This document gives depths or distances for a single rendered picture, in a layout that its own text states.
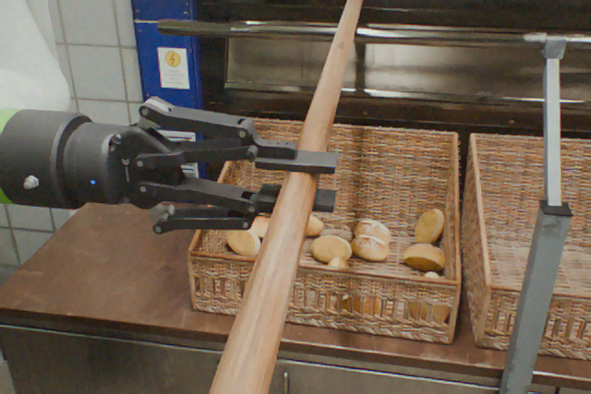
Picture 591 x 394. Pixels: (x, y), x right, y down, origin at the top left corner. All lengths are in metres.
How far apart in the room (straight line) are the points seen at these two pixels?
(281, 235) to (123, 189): 0.20
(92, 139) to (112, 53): 1.14
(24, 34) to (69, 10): 1.01
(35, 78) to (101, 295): 0.80
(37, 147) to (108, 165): 0.06
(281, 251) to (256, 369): 0.11
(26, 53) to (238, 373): 0.48
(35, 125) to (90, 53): 1.15
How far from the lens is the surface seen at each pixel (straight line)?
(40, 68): 0.72
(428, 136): 1.53
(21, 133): 0.58
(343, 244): 1.41
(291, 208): 0.46
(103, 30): 1.68
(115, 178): 0.56
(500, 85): 1.53
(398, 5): 1.48
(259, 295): 0.37
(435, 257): 1.40
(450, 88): 1.51
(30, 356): 1.55
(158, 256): 1.52
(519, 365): 1.18
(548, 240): 1.03
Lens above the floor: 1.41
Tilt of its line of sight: 27 degrees down
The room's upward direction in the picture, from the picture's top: straight up
